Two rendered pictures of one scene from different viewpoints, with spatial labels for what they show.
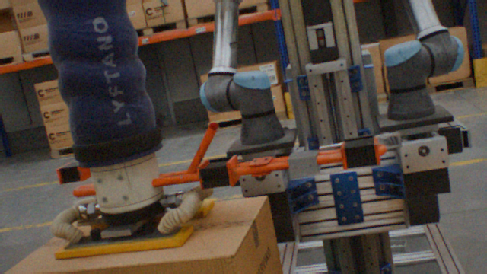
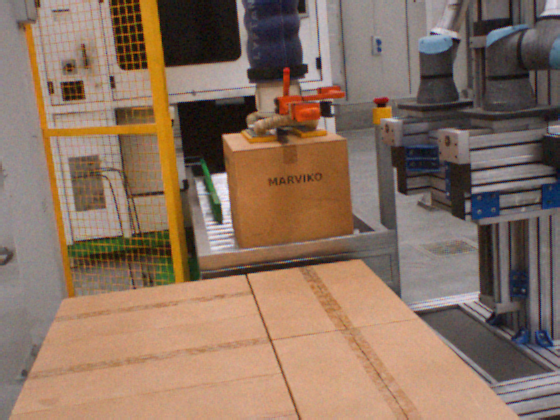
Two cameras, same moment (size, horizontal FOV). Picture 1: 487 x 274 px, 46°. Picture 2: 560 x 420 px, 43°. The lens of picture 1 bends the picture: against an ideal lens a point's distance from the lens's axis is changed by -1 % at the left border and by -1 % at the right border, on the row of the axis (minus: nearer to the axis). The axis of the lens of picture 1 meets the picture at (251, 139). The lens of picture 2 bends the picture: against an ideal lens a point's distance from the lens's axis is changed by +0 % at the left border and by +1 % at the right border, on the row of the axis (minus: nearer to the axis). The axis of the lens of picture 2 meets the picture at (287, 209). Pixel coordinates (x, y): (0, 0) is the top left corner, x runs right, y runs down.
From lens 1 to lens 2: 2.26 m
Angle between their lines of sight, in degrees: 66
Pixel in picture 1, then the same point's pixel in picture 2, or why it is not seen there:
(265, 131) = (422, 93)
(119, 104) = (256, 45)
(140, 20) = not seen: outside the picture
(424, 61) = (508, 49)
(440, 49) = (534, 38)
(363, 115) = not seen: hidden behind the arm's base
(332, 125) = not seen: hidden behind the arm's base
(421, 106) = (492, 99)
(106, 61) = (253, 15)
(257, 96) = (423, 59)
